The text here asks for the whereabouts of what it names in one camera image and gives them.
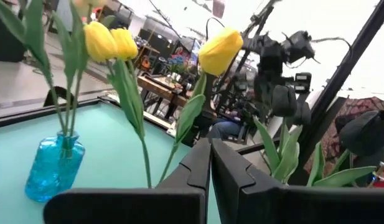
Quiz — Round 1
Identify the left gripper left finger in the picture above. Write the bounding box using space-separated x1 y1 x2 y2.
44 138 211 224

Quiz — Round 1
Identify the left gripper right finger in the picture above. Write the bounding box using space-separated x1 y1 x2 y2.
212 138 384 224

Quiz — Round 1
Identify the black artificial tulip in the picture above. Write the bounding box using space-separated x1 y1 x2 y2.
306 110 384 187
293 101 312 127
253 84 301 184

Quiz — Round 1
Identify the yellow artificial tulip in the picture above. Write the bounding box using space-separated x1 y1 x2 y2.
106 27 152 189
159 27 244 184
83 21 118 75

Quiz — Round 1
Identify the blue glass vase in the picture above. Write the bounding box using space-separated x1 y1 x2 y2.
24 130 86 203

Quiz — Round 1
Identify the green table mat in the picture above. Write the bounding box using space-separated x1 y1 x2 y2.
0 101 222 224

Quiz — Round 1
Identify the person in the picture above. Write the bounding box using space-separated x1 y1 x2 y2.
191 105 251 141

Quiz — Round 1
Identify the wooden background table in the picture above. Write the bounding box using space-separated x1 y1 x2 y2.
137 74 192 121

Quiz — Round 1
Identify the dark red patterned cloth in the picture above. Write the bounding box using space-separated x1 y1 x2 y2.
303 96 384 175

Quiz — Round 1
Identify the blue flower bunch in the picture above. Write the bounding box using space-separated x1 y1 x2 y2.
166 54 186 74

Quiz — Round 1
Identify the pink hanging sign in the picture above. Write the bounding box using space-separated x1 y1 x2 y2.
212 0 226 19

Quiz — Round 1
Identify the black background box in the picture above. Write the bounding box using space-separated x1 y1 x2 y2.
0 14 27 63

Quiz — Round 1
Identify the small black frame clamp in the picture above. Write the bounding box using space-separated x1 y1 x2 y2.
43 86 76 108

